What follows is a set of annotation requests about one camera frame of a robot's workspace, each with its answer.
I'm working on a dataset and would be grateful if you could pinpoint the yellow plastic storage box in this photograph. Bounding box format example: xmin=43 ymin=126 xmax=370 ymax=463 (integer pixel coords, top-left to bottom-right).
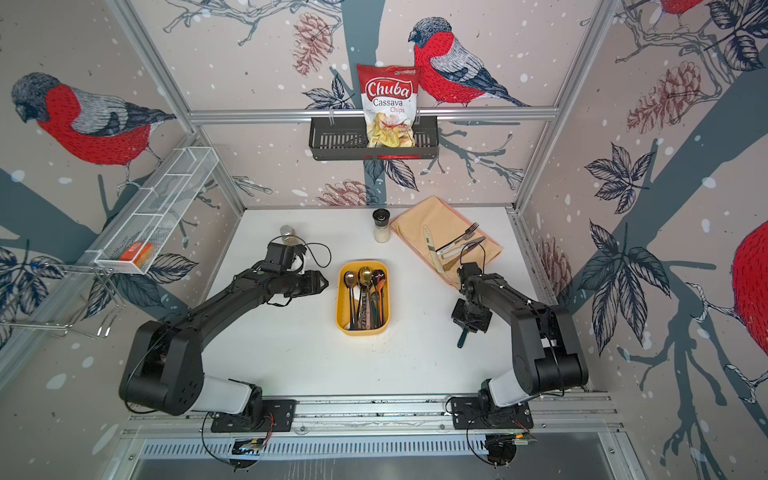
xmin=335 ymin=260 xmax=392 ymax=336

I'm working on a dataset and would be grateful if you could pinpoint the gold spoon long handle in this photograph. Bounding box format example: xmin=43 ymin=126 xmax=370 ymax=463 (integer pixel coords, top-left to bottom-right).
xmin=358 ymin=266 xmax=372 ymax=330

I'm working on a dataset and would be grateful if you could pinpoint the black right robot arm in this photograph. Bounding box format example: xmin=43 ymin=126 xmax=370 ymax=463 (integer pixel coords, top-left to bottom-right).
xmin=451 ymin=262 xmax=589 ymax=412

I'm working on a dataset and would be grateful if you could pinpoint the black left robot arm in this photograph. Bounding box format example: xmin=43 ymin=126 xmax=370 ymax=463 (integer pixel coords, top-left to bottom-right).
xmin=118 ymin=241 xmax=329 ymax=416

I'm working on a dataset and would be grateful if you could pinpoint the orange box on shelf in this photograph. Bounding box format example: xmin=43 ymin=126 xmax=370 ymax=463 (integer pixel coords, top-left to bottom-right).
xmin=119 ymin=242 xmax=154 ymax=268

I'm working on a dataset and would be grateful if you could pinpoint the clear glass spice jar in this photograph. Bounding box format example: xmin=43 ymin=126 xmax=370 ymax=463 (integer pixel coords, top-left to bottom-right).
xmin=280 ymin=225 xmax=301 ymax=246

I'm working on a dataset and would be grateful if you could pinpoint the knife on napkin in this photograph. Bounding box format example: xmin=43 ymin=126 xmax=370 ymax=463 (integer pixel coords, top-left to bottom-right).
xmin=441 ymin=236 xmax=486 ymax=268

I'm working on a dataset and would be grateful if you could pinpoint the dark fork on napkin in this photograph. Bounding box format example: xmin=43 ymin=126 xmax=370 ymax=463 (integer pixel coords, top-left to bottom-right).
xmin=437 ymin=222 xmax=479 ymax=255

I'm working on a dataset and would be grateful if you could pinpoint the red Chuba chips bag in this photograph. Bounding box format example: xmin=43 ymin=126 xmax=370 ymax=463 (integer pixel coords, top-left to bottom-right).
xmin=357 ymin=64 xmax=420 ymax=148

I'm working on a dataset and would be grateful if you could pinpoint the cream handled knife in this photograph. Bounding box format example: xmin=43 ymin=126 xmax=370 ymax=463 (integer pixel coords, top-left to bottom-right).
xmin=422 ymin=225 xmax=445 ymax=275

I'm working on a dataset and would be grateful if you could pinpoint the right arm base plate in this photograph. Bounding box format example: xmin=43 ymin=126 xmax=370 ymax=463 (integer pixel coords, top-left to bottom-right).
xmin=444 ymin=396 xmax=534 ymax=431

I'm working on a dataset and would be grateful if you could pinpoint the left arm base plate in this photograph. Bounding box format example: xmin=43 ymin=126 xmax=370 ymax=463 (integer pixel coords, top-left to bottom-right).
xmin=211 ymin=399 xmax=298 ymax=433

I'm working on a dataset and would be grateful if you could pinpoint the aluminium front rail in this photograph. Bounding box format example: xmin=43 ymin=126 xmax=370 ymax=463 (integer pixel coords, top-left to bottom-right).
xmin=117 ymin=391 xmax=625 ymax=438

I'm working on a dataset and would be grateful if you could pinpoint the white wire wall shelf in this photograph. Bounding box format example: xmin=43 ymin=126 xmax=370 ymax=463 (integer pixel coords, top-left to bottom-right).
xmin=94 ymin=146 xmax=219 ymax=275

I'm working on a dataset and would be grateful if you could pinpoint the black wire wall basket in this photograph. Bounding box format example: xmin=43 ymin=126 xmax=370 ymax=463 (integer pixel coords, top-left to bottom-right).
xmin=308 ymin=115 xmax=440 ymax=162

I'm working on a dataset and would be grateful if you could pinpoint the wire hook rack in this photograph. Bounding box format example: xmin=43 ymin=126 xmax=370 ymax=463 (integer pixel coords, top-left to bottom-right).
xmin=1 ymin=259 xmax=127 ymax=339

